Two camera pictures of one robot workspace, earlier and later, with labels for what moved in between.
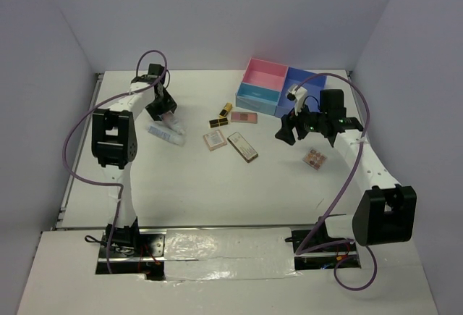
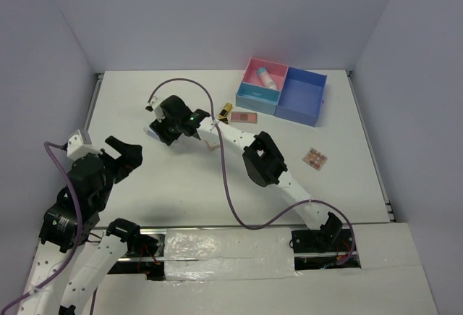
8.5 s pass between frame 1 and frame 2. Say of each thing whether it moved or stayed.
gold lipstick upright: stayed
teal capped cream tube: moved
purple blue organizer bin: stayed
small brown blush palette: stayed
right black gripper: moved
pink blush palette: stayed
